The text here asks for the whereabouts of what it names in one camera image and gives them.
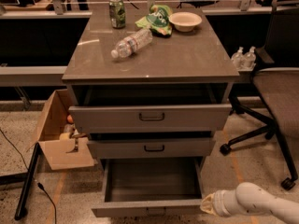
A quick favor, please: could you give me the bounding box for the open cardboard box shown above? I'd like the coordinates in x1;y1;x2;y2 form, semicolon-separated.
32;90;94;170

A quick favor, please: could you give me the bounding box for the green chip bag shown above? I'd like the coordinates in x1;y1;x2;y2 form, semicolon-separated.
135;5;173;36

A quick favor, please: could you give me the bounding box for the grey drawer cabinet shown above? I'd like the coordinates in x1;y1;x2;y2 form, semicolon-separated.
61;7;240;173

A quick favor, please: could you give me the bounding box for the grey top drawer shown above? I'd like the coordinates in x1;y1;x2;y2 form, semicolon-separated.
69;84;231;133

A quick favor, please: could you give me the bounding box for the black office chair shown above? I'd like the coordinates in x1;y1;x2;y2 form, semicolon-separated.
220;0;299;190

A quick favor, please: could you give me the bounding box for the black table leg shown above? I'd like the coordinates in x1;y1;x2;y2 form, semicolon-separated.
14;142;41;221

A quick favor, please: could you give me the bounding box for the orange ball in box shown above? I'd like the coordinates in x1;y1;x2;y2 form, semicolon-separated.
66;115;74;124

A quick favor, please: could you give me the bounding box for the grey middle drawer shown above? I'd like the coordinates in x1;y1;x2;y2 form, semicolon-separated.
88;132;215;159

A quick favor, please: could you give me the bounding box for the white paper bowl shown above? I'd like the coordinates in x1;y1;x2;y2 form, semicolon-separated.
169;12;202;33

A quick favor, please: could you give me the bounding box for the green soda can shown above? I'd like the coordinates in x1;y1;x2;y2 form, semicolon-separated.
109;0;126;29

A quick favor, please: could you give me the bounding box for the clear plastic water bottle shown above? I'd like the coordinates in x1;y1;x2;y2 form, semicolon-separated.
111;28;152;59

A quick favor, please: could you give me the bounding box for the grey bottom drawer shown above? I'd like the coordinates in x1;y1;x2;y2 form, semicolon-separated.
93;157;206;217

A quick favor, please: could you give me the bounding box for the black floor cable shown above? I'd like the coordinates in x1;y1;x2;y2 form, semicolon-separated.
0;127;58;224

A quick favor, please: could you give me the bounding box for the grey drawer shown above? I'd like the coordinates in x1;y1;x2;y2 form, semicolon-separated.
88;132;215;159
69;84;231;133
93;157;206;217

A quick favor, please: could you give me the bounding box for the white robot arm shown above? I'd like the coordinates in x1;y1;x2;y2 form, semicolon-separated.
200;182;299;224

